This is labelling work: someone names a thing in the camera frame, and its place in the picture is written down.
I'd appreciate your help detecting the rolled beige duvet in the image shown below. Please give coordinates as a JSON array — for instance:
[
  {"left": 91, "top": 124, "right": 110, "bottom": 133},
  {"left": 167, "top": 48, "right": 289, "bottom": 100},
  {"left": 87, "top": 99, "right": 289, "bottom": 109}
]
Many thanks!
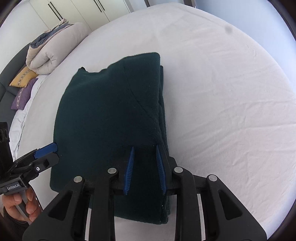
[{"left": 26, "top": 19, "right": 90, "bottom": 75}]

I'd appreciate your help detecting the yellow pillow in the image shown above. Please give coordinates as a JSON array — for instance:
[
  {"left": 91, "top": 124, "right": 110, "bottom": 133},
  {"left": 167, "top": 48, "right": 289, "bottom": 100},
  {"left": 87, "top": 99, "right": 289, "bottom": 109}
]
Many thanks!
[{"left": 10, "top": 67, "right": 38, "bottom": 88}]

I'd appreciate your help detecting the white wardrobe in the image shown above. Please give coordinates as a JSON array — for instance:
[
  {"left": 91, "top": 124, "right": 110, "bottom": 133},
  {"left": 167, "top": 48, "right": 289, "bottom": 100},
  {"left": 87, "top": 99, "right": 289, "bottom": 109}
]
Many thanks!
[{"left": 30, "top": 0, "right": 130, "bottom": 31}]

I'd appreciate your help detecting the white fluffy blanket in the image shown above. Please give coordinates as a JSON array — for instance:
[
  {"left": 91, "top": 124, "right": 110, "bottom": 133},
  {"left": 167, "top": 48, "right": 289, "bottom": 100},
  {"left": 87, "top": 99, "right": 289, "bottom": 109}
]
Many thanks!
[{"left": 9, "top": 75, "right": 48, "bottom": 161}]

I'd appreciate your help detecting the purple pillow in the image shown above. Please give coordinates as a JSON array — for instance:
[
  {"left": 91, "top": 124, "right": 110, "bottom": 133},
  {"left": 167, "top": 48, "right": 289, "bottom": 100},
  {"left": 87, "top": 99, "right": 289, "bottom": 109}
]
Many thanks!
[{"left": 11, "top": 78, "right": 38, "bottom": 110}]

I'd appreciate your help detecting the white bed sheet mattress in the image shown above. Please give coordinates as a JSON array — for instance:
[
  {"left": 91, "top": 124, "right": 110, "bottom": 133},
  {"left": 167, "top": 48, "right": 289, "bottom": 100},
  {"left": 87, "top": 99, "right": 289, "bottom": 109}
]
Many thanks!
[{"left": 17, "top": 3, "right": 295, "bottom": 237}]

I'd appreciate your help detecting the left hand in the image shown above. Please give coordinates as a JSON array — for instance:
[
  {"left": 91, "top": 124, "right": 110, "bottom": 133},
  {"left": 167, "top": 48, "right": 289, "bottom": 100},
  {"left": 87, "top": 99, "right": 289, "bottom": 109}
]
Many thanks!
[{"left": 2, "top": 187, "right": 42, "bottom": 222}]

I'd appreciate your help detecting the dark green knit sweater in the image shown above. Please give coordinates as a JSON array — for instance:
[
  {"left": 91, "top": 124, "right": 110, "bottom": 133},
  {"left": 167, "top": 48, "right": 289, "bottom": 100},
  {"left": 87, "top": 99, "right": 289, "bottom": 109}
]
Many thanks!
[{"left": 50, "top": 53, "right": 170, "bottom": 225}]

